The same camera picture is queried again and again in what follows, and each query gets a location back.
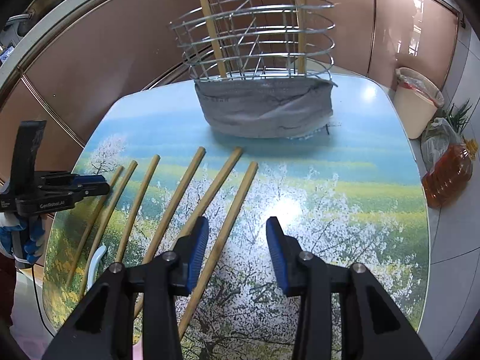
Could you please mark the light blue ceramic spoon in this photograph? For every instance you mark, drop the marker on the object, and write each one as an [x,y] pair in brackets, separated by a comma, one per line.
[93,266]

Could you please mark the blue white gloved left hand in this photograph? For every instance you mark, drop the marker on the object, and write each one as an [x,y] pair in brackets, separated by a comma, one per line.
[22,238]

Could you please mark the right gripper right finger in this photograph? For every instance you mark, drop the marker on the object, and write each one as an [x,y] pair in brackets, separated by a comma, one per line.
[372,326]

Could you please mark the metal wire utensil holder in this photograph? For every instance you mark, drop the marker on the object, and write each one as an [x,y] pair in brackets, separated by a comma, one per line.
[258,40]

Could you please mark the cooking oil bottle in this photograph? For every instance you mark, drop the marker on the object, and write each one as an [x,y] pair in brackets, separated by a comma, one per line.
[449,176]

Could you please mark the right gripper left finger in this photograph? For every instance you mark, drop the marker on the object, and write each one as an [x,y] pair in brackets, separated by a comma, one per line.
[102,324]

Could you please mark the plastic bag with greens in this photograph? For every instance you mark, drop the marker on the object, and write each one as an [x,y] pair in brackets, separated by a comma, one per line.
[444,131]

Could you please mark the dark red sleeve forearm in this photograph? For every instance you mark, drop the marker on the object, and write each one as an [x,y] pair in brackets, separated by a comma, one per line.
[7,288]

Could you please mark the beige trash bin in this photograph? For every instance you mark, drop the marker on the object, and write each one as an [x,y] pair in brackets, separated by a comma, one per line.
[416,100]

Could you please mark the grey cloth around holder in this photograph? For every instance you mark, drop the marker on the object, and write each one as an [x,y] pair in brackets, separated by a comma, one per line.
[266,108]

